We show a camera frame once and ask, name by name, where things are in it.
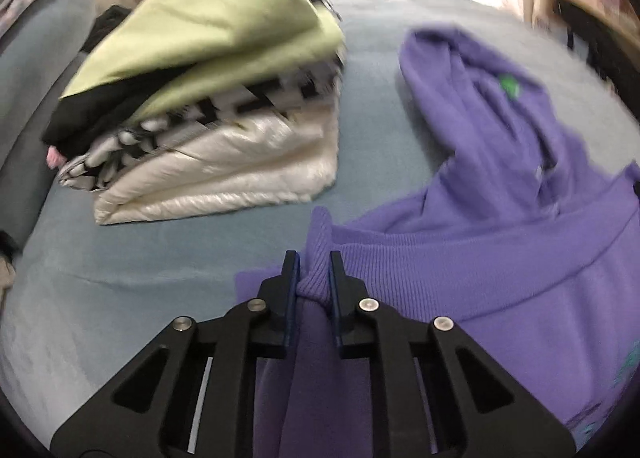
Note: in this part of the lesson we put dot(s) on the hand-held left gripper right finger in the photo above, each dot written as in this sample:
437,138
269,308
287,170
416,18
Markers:
336,308

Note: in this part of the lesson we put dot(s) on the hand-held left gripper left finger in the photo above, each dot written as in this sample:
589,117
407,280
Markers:
292,308

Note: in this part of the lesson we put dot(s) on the purple zip hoodie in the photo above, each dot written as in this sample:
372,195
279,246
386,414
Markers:
500,263

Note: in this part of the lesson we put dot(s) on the white folded garment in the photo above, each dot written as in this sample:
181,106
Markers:
225,173

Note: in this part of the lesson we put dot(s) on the black and white patterned garment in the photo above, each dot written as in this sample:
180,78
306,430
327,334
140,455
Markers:
260,98

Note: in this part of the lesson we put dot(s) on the green and black folded garment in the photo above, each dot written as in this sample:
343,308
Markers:
200,38

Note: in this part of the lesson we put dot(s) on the blue-grey pillow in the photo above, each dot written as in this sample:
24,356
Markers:
45,38
20,178

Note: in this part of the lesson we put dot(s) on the black fuzzy cloth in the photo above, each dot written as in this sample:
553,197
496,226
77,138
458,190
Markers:
107,26

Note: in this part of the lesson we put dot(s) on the black bag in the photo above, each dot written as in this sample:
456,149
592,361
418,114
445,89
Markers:
595,43

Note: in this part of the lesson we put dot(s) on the wooden shelf unit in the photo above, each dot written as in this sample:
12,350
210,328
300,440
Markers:
600,13

